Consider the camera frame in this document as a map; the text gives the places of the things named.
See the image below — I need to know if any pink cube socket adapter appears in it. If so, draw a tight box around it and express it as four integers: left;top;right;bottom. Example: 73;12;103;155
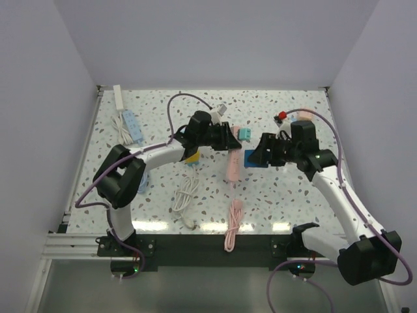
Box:
296;110;314;121

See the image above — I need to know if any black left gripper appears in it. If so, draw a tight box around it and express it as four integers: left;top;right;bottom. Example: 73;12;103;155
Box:
197;121;241;151

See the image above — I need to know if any pink cable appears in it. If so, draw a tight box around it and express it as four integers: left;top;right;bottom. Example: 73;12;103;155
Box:
223;181;244;252

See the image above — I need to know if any white power strip cable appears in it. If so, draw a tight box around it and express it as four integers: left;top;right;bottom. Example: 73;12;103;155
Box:
110;110;136;145

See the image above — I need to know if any yellow cube socket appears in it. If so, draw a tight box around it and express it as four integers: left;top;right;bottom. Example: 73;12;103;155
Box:
184;151;200;164

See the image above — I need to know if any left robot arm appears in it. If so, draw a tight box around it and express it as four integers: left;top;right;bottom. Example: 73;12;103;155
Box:
93;111;242;256

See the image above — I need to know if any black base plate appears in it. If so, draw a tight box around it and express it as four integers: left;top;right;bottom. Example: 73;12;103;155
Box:
95;234;320;275

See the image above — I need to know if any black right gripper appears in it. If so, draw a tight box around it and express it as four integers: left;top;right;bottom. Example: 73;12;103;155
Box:
248;132;300;167

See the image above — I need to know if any blue cube socket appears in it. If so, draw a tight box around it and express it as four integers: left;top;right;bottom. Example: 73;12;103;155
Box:
244;149;270;168

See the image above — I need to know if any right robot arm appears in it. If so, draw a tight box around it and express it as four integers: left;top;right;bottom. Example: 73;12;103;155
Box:
245;121;402;286

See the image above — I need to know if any pink power strip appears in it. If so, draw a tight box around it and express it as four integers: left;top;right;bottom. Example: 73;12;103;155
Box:
225;126;244;183

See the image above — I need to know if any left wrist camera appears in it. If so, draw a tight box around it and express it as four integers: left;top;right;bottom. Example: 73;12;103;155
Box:
209;104;227;125

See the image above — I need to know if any light blue cable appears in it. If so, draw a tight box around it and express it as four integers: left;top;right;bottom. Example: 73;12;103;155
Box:
136;138;152;194

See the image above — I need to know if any light blue power strip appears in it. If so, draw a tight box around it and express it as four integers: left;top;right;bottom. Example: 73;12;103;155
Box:
122;110;143;142

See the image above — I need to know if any teal plug adapter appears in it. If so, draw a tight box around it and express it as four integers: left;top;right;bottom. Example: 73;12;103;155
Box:
238;128;252;141

